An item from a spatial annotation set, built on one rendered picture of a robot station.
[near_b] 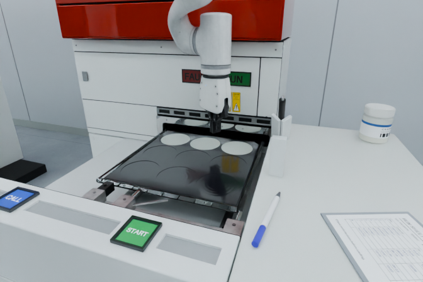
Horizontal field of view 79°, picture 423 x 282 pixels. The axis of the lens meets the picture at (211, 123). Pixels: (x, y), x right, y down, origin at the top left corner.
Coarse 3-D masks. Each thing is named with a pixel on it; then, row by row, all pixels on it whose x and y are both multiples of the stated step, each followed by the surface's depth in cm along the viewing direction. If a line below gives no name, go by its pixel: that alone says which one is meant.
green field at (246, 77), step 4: (232, 72) 85; (232, 76) 85; (236, 76) 85; (240, 76) 84; (244, 76) 84; (248, 76) 83; (232, 80) 85; (236, 80) 85; (240, 80) 85; (244, 80) 84; (248, 80) 84; (232, 84) 86; (236, 84) 86; (240, 84) 85; (244, 84) 85; (248, 84) 84
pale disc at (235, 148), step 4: (224, 144) 84; (228, 144) 84; (232, 144) 84; (236, 144) 84; (240, 144) 84; (244, 144) 84; (248, 144) 84; (224, 148) 81; (228, 148) 81; (232, 148) 81; (236, 148) 81; (240, 148) 81; (244, 148) 81; (248, 148) 81; (228, 152) 78; (232, 152) 78; (236, 152) 78; (240, 152) 78; (244, 152) 78; (248, 152) 78
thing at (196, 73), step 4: (184, 72) 90; (188, 72) 90; (192, 72) 89; (196, 72) 89; (200, 72) 88; (184, 76) 91; (188, 76) 90; (192, 76) 90; (196, 76) 89; (200, 76) 89; (184, 80) 91; (188, 80) 91; (192, 80) 90; (196, 80) 90; (200, 80) 89
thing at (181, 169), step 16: (160, 144) 84; (256, 144) 84; (128, 160) 74; (144, 160) 74; (160, 160) 74; (176, 160) 74; (192, 160) 74; (208, 160) 74; (224, 160) 74; (240, 160) 74; (112, 176) 65; (128, 176) 66; (144, 176) 66; (160, 176) 66; (176, 176) 66; (192, 176) 66; (208, 176) 66; (224, 176) 66; (240, 176) 65; (176, 192) 59; (192, 192) 59; (208, 192) 59; (224, 192) 59; (240, 192) 59
